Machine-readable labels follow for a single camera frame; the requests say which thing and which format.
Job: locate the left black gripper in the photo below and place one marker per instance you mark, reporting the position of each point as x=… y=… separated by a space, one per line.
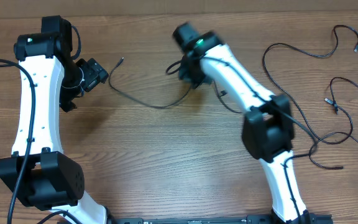
x=94 y=71

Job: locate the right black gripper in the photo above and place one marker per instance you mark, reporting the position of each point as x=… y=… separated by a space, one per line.
x=186 y=74

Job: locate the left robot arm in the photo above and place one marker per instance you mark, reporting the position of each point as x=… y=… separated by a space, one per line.
x=52 y=76

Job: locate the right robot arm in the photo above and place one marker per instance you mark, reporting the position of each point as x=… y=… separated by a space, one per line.
x=267 y=130

